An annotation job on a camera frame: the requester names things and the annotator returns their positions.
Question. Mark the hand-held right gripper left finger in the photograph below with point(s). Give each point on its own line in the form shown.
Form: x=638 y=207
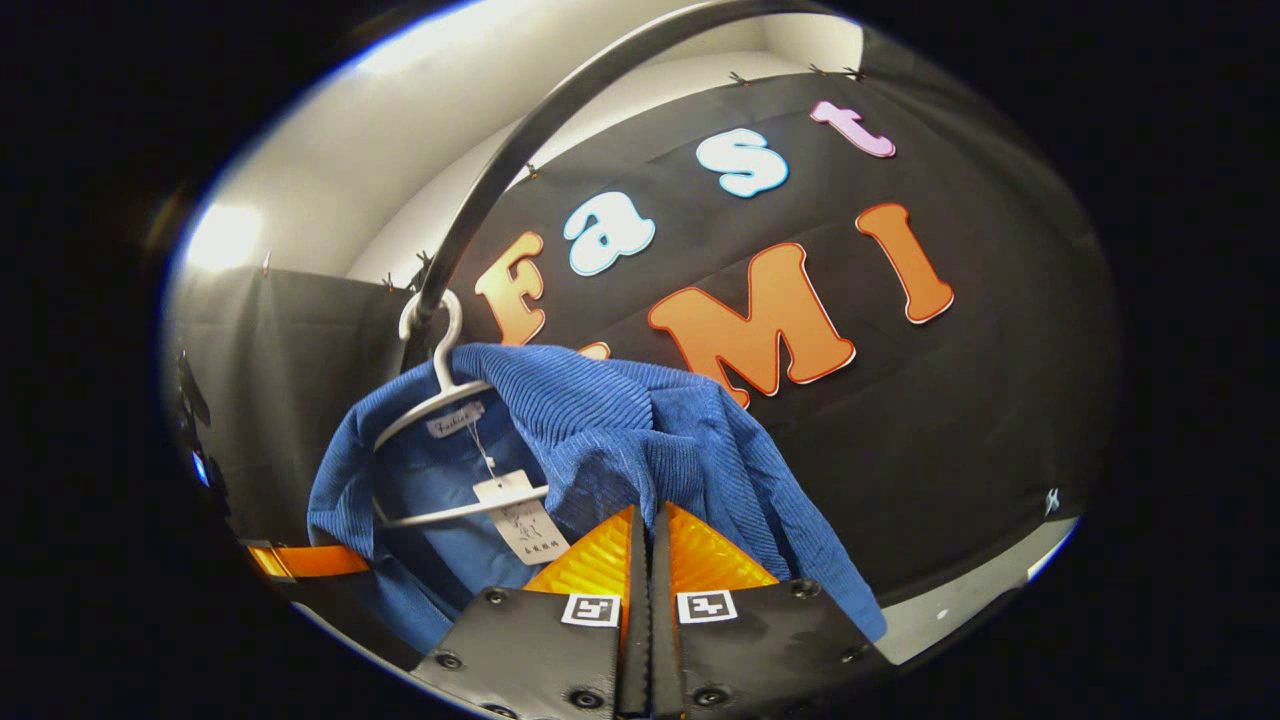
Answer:
x=540 y=650

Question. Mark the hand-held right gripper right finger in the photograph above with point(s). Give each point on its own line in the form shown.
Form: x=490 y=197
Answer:
x=760 y=650

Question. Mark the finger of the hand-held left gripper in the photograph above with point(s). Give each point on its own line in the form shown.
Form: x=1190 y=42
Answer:
x=310 y=561

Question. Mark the white plastic clothes hanger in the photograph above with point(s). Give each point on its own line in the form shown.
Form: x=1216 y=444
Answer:
x=440 y=355

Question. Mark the black metal clothes rack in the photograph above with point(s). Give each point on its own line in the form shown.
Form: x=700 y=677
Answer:
x=555 y=112

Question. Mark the ceiling light panel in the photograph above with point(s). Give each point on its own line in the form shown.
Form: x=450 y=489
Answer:
x=225 y=235

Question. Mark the black backdrop cloth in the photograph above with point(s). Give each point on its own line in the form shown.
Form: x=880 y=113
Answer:
x=950 y=420

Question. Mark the light blue ribbon tie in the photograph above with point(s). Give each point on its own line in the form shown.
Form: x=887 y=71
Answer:
x=1050 y=500

